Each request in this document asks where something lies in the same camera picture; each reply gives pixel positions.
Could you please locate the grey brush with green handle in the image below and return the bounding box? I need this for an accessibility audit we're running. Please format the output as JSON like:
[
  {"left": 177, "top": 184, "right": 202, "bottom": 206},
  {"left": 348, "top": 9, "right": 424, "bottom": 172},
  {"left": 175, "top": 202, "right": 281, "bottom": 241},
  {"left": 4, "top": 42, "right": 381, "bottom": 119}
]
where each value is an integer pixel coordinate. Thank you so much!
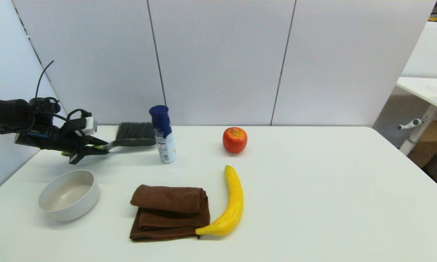
[{"left": 61, "top": 122, "right": 157, "bottom": 156}]

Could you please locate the white round bowl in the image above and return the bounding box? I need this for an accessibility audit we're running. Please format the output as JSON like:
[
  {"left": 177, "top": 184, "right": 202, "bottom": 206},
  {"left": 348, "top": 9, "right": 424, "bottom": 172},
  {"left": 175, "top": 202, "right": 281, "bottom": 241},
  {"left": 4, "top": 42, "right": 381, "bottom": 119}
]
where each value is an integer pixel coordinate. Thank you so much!
[{"left": 39, "top": 170, "right": 101, "bottom": 222}]

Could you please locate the blue and white spray can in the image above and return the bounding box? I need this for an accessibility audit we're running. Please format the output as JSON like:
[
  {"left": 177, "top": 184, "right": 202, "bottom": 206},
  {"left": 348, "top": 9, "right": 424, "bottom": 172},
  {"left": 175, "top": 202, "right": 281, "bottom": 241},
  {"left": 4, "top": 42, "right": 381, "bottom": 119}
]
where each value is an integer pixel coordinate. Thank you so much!
[{"left": 149, "top": 105, "right": 177, "bottom": 164}]

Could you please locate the folded brown towel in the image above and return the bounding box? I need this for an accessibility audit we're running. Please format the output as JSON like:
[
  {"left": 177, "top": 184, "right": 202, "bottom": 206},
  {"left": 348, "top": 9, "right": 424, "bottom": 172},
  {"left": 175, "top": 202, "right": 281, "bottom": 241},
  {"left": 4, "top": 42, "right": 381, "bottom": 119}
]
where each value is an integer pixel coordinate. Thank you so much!
[{"left": 130, "top": 184, "right": 210, "bottom": 241}]

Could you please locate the red apple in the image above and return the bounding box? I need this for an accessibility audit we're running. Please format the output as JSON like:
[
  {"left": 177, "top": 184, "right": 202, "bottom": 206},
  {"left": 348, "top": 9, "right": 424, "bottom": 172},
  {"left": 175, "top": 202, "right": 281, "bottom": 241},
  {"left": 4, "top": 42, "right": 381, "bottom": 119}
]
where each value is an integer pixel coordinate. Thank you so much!
[{"left": 223, "top": 127, "right": 248, "bottom": 154}]

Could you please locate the yellow banana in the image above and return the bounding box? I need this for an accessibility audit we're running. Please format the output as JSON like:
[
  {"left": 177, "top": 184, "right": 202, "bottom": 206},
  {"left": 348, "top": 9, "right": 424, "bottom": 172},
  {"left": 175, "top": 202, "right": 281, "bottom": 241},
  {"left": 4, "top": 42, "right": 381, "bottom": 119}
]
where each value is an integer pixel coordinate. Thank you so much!
[{"left": 196, "top": 165, "right": 244, "bottom": 236}]

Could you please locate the white desk leg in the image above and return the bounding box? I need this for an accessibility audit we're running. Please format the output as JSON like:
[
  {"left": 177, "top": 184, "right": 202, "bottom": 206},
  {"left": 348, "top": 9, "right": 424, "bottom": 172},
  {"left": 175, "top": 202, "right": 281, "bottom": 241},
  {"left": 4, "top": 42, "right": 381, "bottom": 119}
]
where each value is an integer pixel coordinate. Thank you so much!
[{"left": 399, "top": 105, "right": 437, "bottom": 157}]

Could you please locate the white background desk top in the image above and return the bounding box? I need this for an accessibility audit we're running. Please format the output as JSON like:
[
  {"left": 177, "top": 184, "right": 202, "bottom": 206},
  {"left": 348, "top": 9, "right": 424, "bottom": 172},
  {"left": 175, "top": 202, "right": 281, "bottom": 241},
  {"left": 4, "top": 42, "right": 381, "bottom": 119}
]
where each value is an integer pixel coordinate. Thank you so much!
[{"left": 396, "top": 76, "right": 437, "bottom": 116}]

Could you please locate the brown cardboard box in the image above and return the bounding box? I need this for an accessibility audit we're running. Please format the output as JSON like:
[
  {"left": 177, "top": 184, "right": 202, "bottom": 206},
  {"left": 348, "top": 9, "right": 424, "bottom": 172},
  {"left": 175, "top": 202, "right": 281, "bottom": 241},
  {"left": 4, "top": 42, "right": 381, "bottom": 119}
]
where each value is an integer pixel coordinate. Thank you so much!
[{"left": 408, "top": 120, "right": 437, "bottom": 170}]

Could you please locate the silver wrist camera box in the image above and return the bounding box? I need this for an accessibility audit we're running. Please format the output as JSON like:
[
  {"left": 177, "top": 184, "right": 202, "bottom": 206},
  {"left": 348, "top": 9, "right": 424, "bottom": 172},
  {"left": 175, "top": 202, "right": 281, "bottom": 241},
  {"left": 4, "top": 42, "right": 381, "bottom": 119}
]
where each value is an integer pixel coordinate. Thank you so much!
[{"left": 81, "top": 116, "right": 97, "bottom": 136}]

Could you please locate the black wrist cable bundle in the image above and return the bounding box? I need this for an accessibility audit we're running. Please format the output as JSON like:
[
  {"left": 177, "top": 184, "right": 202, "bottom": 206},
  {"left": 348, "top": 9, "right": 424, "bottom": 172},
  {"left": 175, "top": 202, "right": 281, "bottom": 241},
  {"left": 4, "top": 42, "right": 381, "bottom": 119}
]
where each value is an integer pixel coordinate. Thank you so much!
[{"left": 28, "top": 60, "right": 93, "bottom": 146}]

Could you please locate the white desk crank handle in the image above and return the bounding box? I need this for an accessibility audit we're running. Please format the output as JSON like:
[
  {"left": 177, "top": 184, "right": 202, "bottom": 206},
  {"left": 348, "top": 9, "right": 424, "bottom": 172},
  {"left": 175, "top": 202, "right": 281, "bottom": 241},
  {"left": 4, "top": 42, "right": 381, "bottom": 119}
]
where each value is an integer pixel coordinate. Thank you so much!
[{"left": 397, "top": 118, "right": 422, "bottom": 131}]

